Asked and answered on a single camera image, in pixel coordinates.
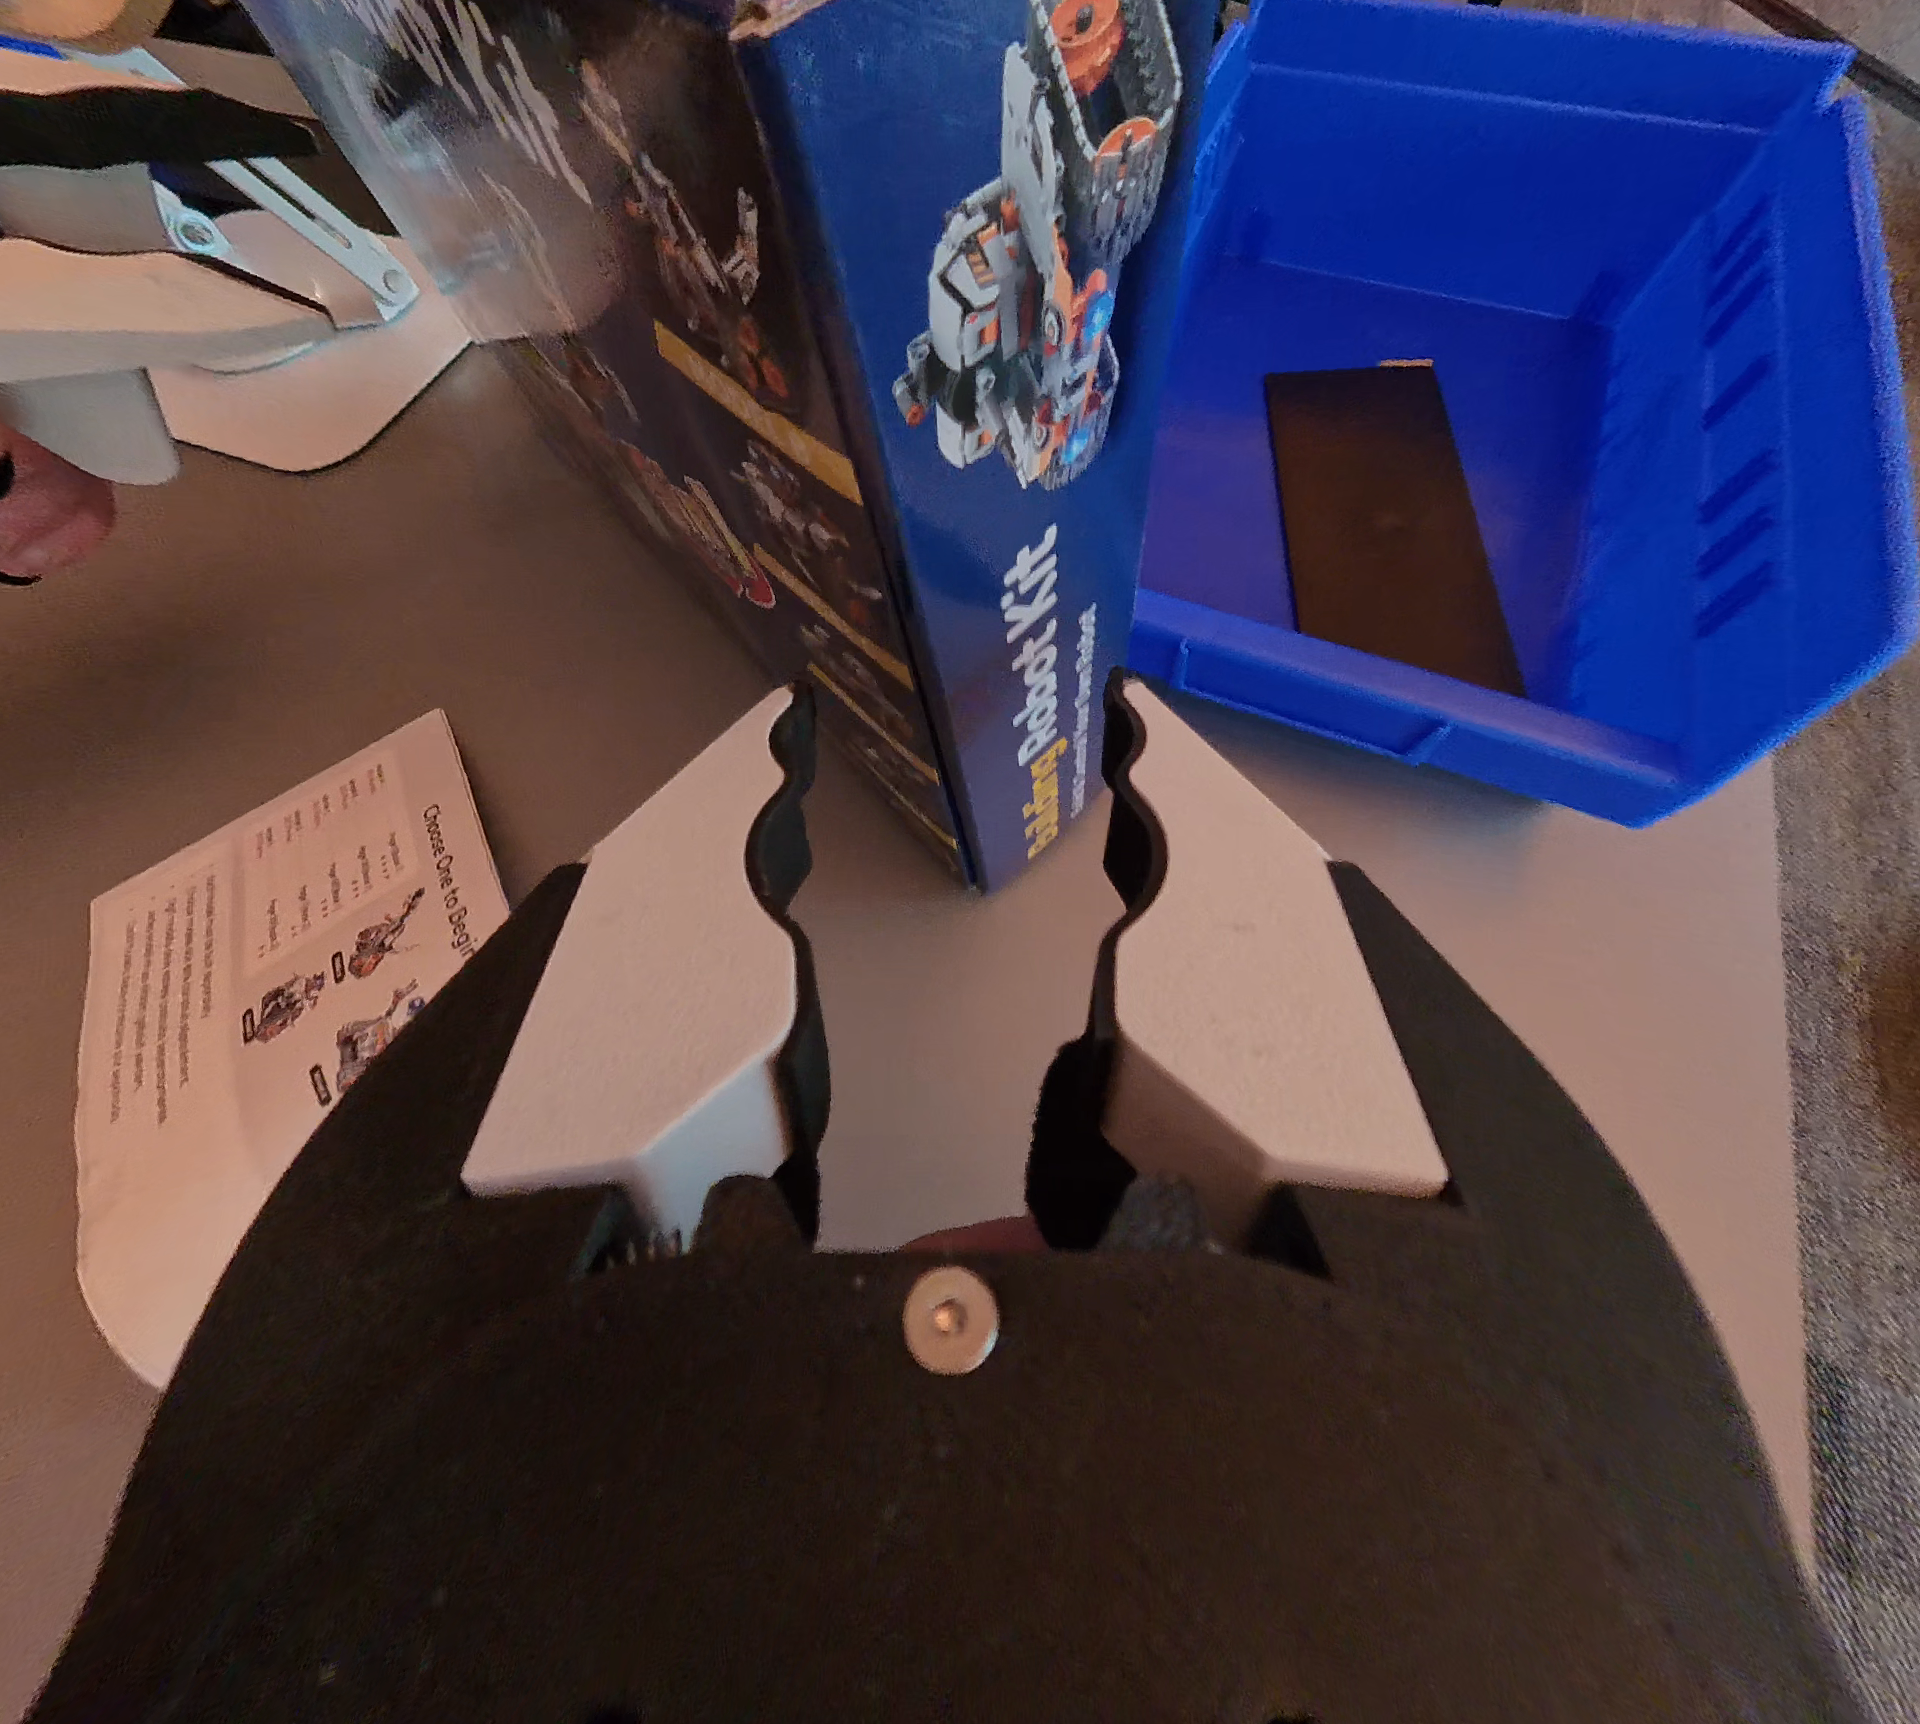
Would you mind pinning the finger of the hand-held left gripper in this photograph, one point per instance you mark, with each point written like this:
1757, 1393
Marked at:
60, 66
120, 314

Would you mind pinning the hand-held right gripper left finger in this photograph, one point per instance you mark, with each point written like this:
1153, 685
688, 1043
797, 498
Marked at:
645, 1004

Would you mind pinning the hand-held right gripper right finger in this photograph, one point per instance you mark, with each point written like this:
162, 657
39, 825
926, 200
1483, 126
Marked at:
1261, 1004

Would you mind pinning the white desk stand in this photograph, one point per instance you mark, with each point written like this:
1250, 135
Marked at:
300, 404

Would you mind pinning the white instruction booklet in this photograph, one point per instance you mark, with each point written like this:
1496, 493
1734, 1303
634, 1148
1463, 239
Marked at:
181, 1004

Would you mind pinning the blue cardboard kit box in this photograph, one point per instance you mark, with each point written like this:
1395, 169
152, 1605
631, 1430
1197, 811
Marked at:
901, 404

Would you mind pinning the blue plastic bin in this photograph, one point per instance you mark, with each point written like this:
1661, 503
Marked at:
1724, 479

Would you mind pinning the person's left hand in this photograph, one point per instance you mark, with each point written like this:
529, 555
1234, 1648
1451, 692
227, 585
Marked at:
44, 524

